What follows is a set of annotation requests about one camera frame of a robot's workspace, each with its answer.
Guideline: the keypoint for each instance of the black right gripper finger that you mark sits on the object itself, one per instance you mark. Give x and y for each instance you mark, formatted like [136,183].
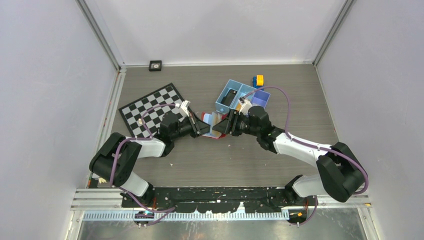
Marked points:
[233,118]
[226,126]

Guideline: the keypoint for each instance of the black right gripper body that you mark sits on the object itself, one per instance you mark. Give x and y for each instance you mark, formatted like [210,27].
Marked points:
[243,125]

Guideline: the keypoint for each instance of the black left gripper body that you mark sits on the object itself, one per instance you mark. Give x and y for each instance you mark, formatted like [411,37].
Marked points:
[184,128]

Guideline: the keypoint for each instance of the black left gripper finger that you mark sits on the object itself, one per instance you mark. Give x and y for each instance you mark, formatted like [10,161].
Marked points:
[201,127]
[192,119]

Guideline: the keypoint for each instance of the tan patterned card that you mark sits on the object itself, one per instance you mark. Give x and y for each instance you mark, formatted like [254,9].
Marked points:
[215,128]

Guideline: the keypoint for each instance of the red leather card holder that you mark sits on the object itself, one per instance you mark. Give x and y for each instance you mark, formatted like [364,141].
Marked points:
[206,117]

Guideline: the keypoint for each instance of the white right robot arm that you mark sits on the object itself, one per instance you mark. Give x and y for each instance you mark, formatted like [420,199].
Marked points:
[340,175]

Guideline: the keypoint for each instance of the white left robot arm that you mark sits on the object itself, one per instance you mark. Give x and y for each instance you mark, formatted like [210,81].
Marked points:
[116,158]

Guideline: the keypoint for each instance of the black card in drawer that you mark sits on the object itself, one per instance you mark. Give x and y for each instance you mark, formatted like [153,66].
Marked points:
[229,97]

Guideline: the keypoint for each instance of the light blue left drawer box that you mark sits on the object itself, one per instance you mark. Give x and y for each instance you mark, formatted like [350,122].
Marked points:
[231,84]

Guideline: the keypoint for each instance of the light blue drawer box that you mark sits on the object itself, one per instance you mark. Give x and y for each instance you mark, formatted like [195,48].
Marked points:
[231,84]
[241,92]

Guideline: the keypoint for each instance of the purple drawer box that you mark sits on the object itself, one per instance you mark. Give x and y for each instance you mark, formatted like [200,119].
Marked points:
[260,98]

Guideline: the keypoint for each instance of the light blue middle drawer box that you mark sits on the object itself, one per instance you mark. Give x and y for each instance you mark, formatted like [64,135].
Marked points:
[241,92]

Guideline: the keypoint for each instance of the black white chessboard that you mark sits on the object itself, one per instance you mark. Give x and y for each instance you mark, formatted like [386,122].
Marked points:
[151,108]

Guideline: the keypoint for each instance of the blue orange toy block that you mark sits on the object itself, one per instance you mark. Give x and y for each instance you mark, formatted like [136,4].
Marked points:
[258,81]

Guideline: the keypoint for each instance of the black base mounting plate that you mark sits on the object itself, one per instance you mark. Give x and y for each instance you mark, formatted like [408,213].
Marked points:
[218,200]

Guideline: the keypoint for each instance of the small beige chess piece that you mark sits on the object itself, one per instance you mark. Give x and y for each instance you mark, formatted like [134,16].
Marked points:
[102,181]

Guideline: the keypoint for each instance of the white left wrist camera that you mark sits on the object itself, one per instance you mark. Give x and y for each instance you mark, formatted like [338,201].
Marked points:
[183,108]

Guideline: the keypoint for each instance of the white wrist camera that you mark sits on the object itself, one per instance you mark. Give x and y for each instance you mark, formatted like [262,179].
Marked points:
[243,105]
[183,108]

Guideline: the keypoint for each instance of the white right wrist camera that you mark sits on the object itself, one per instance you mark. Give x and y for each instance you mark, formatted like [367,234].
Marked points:
[243,105]

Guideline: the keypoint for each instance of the black square wall socket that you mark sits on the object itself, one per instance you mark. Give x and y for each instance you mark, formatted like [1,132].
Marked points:
[155,66]

